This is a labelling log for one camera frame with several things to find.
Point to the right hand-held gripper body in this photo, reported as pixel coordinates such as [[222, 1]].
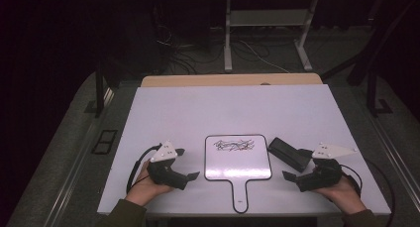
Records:
[[322, 177]]

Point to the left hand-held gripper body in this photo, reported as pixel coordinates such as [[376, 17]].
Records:
[[163, 175]]

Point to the black whiteboard eraser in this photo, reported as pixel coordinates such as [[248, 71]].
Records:
[[285, 152]]

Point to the person's left hand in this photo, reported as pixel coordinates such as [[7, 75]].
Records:
[[143, 189]]

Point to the person's right hand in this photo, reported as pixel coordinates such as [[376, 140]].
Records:
[[346, 195]]

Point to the black metal stand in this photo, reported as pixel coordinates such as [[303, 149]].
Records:
[[99, 91], [372, 94]]

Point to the white metal stand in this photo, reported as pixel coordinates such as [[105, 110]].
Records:
[[228, 38]]

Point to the black floor socket frame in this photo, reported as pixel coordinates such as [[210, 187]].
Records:
[[105, 141]]

